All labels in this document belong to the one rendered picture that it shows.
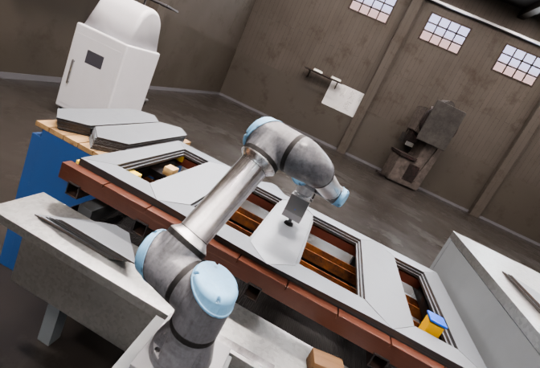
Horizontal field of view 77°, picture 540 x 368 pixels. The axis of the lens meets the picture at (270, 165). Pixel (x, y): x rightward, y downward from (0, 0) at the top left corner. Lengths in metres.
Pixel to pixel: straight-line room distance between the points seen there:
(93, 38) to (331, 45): 8.62
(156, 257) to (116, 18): 3.81
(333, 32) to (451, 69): 3.82
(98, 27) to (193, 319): 3.97
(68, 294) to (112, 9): 3.52
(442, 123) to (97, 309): 10.01
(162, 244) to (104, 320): 0.67
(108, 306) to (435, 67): 11.47
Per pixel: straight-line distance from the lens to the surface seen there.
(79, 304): 1.52
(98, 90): 4.37
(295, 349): 1.20
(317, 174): 0.90
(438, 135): 10.70
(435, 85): 12.07
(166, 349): 0.88
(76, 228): 1.26
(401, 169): 10.87
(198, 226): 0.85
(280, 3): 12.25
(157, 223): 1.24
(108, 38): 4.32
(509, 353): 1.45
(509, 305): 1.52
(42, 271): 1.57
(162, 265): 0.83
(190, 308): 0.80
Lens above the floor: 1.41
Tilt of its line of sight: 14 degrees down
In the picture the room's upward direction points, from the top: 25 degrees clockwise
